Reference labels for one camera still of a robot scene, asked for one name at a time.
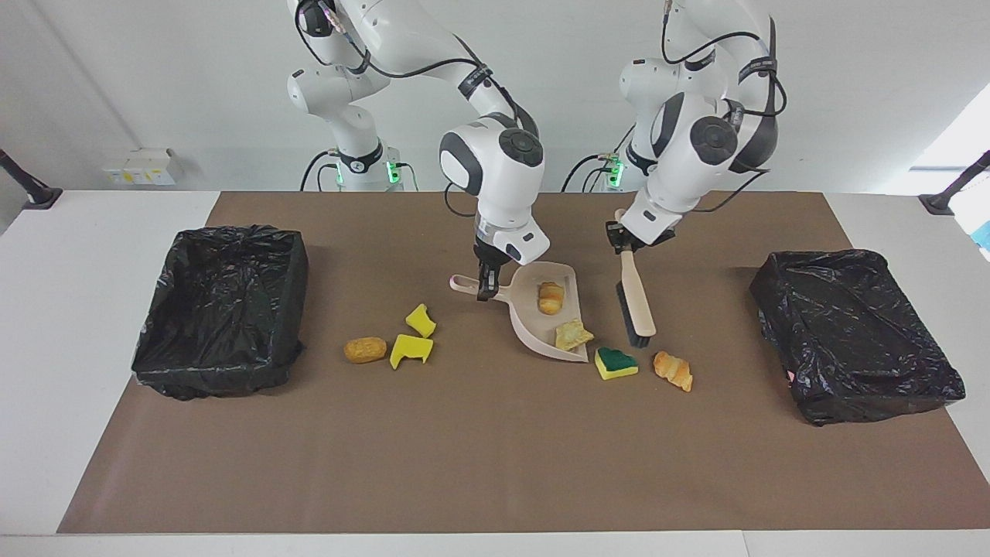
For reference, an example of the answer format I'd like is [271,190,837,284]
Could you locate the beige plastic dustpan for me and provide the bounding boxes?
[449,261,591,364]

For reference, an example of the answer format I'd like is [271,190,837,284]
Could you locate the notched yellow sponge piece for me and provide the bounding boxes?
[389,333,434,371]

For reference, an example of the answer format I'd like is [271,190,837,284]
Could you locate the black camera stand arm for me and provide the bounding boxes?
[919,151,990,216]
[0,149,63,210]

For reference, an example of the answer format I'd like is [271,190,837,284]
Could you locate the beige hand brush black bristles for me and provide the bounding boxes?
[614,207,657,348]

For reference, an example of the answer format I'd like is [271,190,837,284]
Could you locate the green yellow sponge piece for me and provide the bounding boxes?
[594,347,640,381]

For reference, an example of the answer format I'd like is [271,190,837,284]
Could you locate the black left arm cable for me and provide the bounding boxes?
[661,0,788,214]

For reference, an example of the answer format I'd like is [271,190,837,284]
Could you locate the white yellow wall socket box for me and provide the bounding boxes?
[103,148,177,186]

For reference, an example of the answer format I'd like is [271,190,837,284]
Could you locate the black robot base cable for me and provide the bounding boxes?
[300,149,335,193]
[562,152,621,193]

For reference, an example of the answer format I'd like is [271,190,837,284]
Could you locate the wedge yellow sponge piece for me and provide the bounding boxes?
[405,303,437,339]

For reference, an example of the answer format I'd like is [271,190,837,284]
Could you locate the brown bread roll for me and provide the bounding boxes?
[343,337,387,364]

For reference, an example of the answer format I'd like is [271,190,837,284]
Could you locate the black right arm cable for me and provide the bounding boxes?
[294,0,542,219]

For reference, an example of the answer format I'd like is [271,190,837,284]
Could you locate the brown table mat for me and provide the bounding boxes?
[56,190,990,535]

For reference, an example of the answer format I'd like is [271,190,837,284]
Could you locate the black bagged bin pink spot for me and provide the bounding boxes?
[749,249,966,427]

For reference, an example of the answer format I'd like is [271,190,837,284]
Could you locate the pale flaky bread piece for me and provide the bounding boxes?
[555,319,596,351]

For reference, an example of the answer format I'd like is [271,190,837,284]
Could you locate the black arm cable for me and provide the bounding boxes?
[661,0,788,214]
[294,0,542,219]

